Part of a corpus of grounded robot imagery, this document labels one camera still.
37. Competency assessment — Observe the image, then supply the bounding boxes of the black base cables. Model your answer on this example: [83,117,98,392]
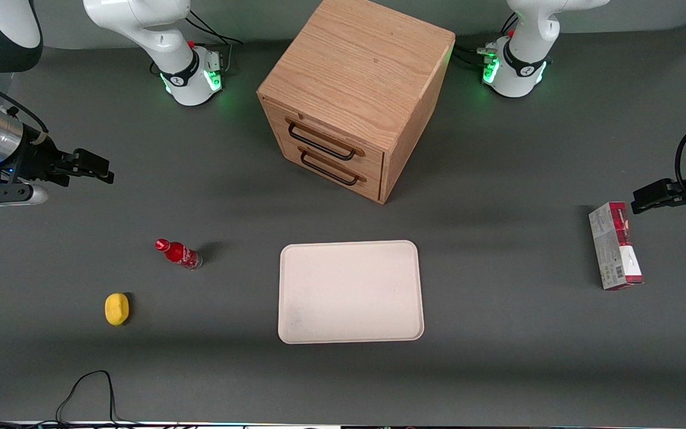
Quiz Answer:
[183,8,246,77]
[453,11,520,72]

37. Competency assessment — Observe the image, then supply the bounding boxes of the shallow wooden drawer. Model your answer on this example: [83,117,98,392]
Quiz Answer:
[261,95,386,181]

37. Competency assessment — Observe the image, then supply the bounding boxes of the deep wooden drawer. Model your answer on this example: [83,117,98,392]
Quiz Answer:
[272,132,383,203]

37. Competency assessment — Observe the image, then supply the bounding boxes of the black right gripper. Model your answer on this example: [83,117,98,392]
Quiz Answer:
[0,133,116,187]

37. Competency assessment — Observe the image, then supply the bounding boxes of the yellow lemon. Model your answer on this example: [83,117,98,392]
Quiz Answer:
[104,291,131,327]

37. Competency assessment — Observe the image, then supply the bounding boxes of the red and white carton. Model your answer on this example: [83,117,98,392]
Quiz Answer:
[588,201,645,291]

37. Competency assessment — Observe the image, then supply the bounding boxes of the red coke bottle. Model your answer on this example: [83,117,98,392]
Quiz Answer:
[154,238,204,272]

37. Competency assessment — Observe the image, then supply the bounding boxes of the wooden two-drawer cabinet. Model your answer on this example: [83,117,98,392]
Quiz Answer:
[256,0,456,206]

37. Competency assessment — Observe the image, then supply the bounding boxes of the black wire drawer handle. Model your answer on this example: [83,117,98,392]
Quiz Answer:
[297,145,367,187]
[285,117,366,162]

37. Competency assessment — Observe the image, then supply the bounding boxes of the cream rectangular tray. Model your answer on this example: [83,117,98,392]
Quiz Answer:
[277,240,426,346]

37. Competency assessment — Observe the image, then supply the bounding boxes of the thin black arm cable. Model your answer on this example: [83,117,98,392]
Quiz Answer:
[0,70,51,134]

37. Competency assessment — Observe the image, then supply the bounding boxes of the black cable on table edge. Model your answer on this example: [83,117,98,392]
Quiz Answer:
[0,369,201,429]

